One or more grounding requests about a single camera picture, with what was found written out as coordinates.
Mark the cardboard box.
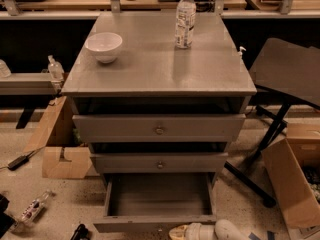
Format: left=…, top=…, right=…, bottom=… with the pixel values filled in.
left=24, top=97, right=97, bottom=179
left=262, top=123, right=320, bottom=228

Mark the clear bottle far left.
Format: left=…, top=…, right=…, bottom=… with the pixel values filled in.
left=0, top=59, right=11, bottom=78

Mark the grey middle drawer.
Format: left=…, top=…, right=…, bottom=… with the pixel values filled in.
left=91, top=152, right=228, bottom=174

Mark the grey top drawer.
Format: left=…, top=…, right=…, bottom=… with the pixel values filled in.
left=73, top=114, right=245, bottom=143

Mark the small white pump bottle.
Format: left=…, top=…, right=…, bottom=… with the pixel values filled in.
left=238, top=46, right=246, bottom=58

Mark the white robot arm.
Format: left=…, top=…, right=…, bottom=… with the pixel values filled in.
left=169, top=219, right=250, bottom=240

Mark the grey drawer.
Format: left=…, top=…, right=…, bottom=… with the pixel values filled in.
left=91, top=152, right=228, bottom=174
left=93, top=173, right=216, bottom=233
left=73, top=114, right=245, bottom=143

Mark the black folding side table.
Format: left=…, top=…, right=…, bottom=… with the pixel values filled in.
left=225, top=38, right=320, bottom=207

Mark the grey low shelf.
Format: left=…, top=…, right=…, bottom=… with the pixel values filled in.
left=0, top=73, right=62, bottom=95

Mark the clear plastic water bottle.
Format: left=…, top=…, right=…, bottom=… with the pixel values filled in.
left=175, top=0, right=196, bottom=49

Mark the plastic bottle on floor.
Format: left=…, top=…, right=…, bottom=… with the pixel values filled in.
left=9, top=190, right=54, bottom=233

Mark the cardboard box at right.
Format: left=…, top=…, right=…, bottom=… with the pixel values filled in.
left=262, top=123, right=320, bottom=228

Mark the grey drawer cabinet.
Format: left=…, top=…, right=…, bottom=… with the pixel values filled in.
left=60, top=11, right=258, bottom=182

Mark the black power adapter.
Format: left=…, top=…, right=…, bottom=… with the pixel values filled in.
left=7, top=150, right=39, bottom=171

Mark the white ceramic bowl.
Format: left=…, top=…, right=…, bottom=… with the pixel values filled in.
left=84, top=32, right=123, bottom=63

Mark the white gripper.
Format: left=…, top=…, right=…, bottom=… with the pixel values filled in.
left=169, top=223, right=216, bottom=240

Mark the black device left edge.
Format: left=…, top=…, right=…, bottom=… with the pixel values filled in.
left=0, top=194, right=15, bottom=238

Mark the grey bottom drawer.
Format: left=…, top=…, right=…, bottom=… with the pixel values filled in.
left=93, top=173, right=216, bottom=233

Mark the cardboard box at left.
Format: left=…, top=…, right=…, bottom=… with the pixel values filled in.
left=24, top=97, right=97, bottom=179

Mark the sanitizer bottle on shelf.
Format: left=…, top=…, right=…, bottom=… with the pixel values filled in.
left=48, top=55, right=64, bottom=81

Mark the black object bottom edge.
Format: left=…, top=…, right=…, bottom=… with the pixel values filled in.
left=70, top=224, right=90, bottom=240

